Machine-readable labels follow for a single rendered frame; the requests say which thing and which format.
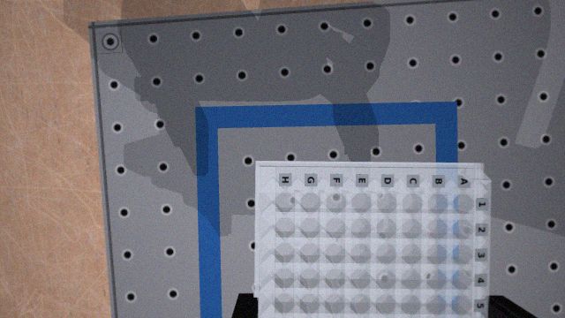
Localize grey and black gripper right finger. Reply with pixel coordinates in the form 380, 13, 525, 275
488, 295, 538, 318

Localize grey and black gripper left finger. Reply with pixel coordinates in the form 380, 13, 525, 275
231, 293, 258, 318

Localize white well plate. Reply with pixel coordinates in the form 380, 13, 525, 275
254, 161, 492, 318

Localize blue tape outline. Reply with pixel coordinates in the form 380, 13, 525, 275
195, 102, 458, 318

